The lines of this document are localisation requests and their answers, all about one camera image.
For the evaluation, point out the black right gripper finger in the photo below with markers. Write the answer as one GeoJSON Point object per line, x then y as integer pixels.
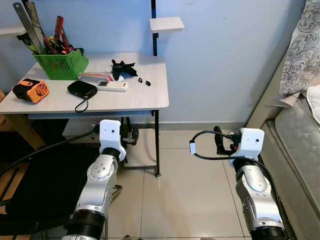
{"type": "Point", "coordinates": [218, 134]}

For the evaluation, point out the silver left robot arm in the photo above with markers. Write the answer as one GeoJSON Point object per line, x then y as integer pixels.
{"type": "Point", "coordinates": [100, 175]}

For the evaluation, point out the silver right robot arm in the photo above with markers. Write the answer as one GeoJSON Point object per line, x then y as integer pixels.
{"type": "Point", "coordinates": [255, 185]}

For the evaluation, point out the light wood desk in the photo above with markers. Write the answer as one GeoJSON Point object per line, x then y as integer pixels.
{"type": "Point", "coordinates": [135, 97]}

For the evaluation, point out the white remote control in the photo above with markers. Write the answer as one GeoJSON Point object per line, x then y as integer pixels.
{"type": "Point", "coordinates": [112, 86]}

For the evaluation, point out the grey flat notebook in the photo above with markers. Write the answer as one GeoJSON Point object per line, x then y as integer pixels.
{"type": "Point", "coordinates": [92, 78]}

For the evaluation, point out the grey quilted mattress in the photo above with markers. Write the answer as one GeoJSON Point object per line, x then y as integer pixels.
{"type": "Point", "coordinates": [297, 135]}

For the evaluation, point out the black metal pole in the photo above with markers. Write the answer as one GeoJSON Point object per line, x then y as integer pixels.
{"type": "Point", "coordinates": [153, 45]}

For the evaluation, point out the green plastic basket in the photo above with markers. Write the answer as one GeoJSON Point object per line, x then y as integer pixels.
{"type": "Point", "coordinates": [60, 67]}

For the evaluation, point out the black chair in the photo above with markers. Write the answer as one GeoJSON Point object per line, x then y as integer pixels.
{"type": "Point", "coordinates": [45, 190]}

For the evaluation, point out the brown wooden furniture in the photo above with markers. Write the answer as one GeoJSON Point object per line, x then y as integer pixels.
{"type": "Point", "coordinates": [22, 127]}

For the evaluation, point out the orange black portable device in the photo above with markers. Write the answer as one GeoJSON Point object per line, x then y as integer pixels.
{"type": "Point", "coordinates": [30, 91]}

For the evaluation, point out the grey floral patterned cloth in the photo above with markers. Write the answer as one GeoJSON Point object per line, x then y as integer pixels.
{"type": "Point", "coordinates": [300, 55]}

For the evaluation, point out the white small shelf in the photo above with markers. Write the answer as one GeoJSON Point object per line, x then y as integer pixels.
{"type": "Point", "coordinates": [11, 30]}
{"type": "Point", "coordinates": [167, 24]}

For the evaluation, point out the silver steel ruler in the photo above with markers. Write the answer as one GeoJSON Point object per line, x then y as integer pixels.
{"type": "Point", "coordinates": [36, 22]}

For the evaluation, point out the grey metal square ruler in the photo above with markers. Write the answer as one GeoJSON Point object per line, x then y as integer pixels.
{"type": "Point", "coordinates": [25, 27]}

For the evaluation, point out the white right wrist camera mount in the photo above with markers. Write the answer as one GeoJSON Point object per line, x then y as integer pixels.
{"type": "Point", "coordinates": [250, 142]}

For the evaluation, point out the beige bed frame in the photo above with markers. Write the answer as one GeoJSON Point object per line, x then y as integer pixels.
{"type": "Point", "coordinates": [260, 117]}

